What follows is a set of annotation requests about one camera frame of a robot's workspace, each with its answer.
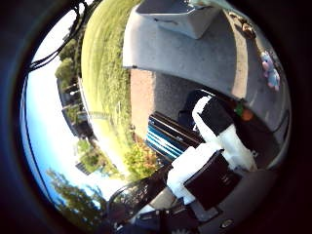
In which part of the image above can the thick black cable bundle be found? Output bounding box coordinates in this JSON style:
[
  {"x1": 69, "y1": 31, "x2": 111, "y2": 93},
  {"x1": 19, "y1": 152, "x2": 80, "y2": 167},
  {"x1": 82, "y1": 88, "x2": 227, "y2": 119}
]
[{"x1": 27, "y1": 0, "x2": 96, "y2": 73}]

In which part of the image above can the grey plastic container bin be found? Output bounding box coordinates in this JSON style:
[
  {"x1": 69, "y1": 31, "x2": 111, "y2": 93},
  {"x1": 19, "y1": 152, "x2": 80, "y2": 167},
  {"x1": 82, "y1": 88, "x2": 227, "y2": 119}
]
[{"x1": 136, "y1": 0, "x2": 222, "y2": 40}]

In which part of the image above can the leopard spotted plush toy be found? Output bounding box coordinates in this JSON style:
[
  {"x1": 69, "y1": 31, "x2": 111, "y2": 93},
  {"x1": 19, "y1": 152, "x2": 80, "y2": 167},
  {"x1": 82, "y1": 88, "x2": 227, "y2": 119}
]
[{"x1": 228, "y1": 10, "x2": 256, "y2": 39}]

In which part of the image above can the orange and green toy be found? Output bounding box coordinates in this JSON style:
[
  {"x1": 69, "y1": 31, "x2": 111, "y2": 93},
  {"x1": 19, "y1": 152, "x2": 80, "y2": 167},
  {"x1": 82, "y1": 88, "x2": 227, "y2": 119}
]
[{"x1": 234, "y1": 101, "x2": 254, "y2": 123}]

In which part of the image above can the white plush toy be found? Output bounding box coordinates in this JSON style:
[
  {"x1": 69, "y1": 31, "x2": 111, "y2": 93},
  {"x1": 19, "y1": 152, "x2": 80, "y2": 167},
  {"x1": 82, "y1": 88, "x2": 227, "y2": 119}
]
[{"x1": 258, "y1": 51, "x2": 282, "y2": 93}]

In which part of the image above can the blue striped bench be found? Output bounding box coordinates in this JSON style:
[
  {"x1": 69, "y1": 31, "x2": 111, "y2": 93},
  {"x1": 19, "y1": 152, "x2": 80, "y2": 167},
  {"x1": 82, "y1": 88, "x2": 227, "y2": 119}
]
[{"x1": 144, "y1": 111, "x2": 205, "y2": 164}]

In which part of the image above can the thin black cable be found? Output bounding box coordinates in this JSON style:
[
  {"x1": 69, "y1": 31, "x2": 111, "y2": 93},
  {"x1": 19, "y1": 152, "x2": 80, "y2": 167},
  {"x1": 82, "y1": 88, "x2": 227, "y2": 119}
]
[{"x1": 19, "y1": 73, "x2": 54, "y2": 203}]

